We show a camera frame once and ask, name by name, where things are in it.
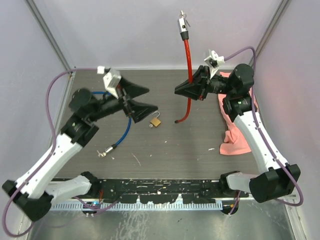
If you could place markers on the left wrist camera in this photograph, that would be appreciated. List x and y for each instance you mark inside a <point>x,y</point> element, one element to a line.
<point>111,80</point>

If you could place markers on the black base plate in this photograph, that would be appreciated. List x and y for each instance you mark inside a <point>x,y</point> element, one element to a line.
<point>159,191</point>

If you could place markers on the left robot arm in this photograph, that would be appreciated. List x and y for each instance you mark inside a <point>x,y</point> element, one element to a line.
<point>32,193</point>

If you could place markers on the pink cloth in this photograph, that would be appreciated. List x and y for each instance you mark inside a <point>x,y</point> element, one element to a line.
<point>234,142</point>

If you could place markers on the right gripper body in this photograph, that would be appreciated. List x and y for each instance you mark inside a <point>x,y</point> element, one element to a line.
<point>217,85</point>

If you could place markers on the brass padlock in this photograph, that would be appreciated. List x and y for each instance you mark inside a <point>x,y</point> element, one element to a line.
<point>155,122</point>

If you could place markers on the red cable lock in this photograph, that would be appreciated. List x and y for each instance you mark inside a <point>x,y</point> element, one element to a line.
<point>184,33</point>

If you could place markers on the slotted cable duct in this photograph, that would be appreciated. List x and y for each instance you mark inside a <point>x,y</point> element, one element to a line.
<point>178,205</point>

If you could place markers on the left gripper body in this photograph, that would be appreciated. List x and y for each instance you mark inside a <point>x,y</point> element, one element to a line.
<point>122,100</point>

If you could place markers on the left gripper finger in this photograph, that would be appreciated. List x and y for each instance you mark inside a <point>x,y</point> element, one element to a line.
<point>139,111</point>
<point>132,89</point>

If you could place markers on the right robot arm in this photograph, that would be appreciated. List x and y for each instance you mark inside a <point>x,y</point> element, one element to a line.
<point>277,178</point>

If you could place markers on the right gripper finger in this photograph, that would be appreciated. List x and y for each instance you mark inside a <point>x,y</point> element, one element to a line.
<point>194,92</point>
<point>198,79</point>

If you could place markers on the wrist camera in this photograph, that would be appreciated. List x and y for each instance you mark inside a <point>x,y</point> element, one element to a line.
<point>214,61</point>
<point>111,80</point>

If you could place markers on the blue lock keys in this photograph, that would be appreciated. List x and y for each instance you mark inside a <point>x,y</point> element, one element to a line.
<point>101,154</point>

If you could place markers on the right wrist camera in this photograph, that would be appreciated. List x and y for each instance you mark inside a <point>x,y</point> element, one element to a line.
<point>214,61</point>

